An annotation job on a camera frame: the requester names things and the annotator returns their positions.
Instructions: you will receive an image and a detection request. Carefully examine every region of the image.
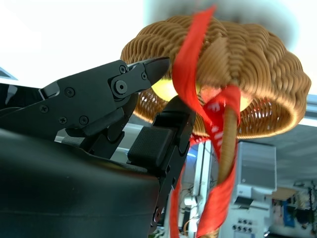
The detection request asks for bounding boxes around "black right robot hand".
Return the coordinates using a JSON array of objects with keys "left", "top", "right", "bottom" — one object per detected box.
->
[{"left": 0, "top": 56, "right": 198, "bottom": 238}]

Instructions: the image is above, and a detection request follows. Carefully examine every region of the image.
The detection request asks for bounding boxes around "brown wicker basket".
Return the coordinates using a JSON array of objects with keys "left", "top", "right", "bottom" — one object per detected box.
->
[{"left": 119, "top": 14, "right": 313, "bottom": 238}]

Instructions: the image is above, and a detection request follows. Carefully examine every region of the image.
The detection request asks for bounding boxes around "red ribbon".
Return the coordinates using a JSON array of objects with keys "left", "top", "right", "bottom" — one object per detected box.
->
[{"left": 169, "top": 4, "right": 243, "bottom": 238}]

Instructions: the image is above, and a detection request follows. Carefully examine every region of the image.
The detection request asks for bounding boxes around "yellow-green pear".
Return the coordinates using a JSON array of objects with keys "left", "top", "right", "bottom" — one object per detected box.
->
[{"left": 150, "top": 76, "right": 251, "bottom": 108}]

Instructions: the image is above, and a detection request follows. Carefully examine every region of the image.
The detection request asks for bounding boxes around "white cabinet box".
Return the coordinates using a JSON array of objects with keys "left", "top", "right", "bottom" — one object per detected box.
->
[{"left": 234, "top": 140, "right": 278, "bottom": 212}]

